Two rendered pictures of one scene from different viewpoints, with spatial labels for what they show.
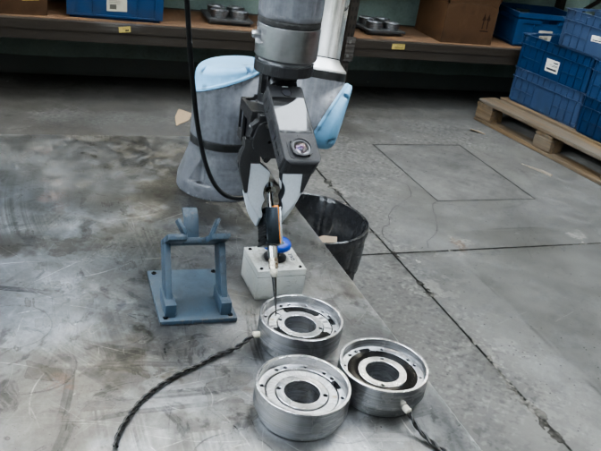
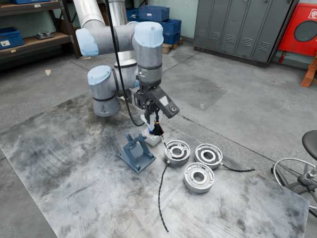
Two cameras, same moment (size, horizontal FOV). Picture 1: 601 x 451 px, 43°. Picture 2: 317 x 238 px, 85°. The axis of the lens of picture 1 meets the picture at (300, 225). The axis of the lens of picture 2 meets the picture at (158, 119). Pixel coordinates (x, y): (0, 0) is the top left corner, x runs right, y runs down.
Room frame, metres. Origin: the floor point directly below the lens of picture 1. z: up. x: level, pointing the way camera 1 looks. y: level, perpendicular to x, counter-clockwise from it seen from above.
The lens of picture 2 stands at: (0.43, 0.25, 1.39)
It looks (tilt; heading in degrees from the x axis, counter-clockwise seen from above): 40 degrees down; 334
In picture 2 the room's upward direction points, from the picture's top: straight up
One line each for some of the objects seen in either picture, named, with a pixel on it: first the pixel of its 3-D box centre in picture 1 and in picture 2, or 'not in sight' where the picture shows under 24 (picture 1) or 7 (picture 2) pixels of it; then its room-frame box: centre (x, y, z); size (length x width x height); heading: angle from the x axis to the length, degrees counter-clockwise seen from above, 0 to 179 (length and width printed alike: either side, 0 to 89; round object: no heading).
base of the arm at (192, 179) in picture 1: (220, 158); (105, 100); (1.26, 0.16, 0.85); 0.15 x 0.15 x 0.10
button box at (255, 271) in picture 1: (272, 268); (152, 134); (0.94, 0.03, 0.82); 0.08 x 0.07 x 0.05; 24
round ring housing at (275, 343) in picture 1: (299, 329); (176, 152); (0.80, -0.02, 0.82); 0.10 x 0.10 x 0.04
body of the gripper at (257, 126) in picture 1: (276, 106); (149, 93); (0.90, 0.05, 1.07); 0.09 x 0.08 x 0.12; 21
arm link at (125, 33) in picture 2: not in sight; (133, 37); (0.99, 0.06, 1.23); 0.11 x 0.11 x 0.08; 86
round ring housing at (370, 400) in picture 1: (381, 377); (207, 157); (0.73, -0.12, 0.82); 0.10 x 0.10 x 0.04
